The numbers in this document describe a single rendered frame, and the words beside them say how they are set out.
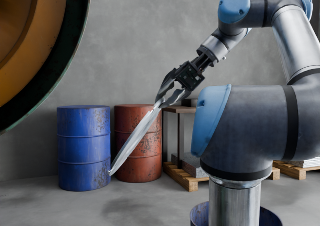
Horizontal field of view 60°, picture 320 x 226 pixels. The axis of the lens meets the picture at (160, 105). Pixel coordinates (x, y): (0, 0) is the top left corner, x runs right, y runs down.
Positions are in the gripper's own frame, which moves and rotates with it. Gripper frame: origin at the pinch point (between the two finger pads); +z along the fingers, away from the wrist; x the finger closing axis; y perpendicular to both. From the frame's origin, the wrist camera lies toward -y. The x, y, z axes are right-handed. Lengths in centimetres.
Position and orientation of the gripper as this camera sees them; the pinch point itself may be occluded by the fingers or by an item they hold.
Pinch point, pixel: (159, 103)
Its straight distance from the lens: 83.6
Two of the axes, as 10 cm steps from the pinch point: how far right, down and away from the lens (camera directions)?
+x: 7.1, 7.0, 1.0
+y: 0.9, 0.6, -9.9
